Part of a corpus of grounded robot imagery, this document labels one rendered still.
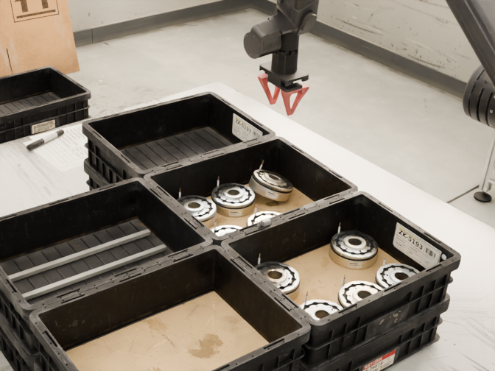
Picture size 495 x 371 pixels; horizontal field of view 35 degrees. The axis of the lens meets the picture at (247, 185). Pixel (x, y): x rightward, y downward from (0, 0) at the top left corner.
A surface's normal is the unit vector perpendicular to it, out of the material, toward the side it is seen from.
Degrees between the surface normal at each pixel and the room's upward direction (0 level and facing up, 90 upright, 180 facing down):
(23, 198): 0
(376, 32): 90
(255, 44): 93
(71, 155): 0
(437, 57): 90
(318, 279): 0
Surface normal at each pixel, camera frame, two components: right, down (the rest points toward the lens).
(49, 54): 0.65, 0.16
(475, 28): -0.78, 0.24
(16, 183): 0.07, -0.85
